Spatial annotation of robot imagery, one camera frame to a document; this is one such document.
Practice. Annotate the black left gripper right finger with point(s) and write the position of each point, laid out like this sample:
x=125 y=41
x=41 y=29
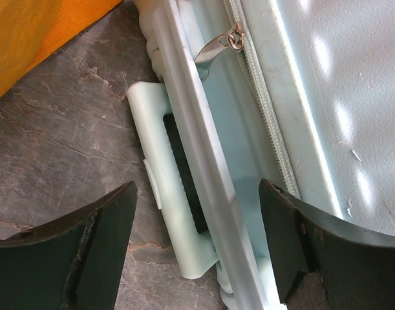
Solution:
x=321 y=261

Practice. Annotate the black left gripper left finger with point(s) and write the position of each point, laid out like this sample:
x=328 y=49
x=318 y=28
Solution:
x=73 y=262

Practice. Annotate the light blue hard suitcase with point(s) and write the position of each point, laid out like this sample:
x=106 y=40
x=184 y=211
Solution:
x=308 y=104

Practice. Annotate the orange cartoon mouse bag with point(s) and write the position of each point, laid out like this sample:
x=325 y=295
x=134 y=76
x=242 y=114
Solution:
x=30 y=31

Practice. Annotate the silver zipper pull tab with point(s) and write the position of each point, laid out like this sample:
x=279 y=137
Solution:
x=233 y=39

